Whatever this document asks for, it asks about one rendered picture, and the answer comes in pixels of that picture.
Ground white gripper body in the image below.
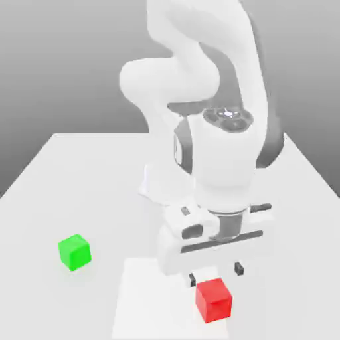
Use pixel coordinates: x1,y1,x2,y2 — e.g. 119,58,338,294
155,213,275,277

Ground small red cube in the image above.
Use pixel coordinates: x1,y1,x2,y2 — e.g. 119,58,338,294
195,277,234,325

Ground small green cube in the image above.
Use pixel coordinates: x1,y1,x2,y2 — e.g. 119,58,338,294
57,233,92,272

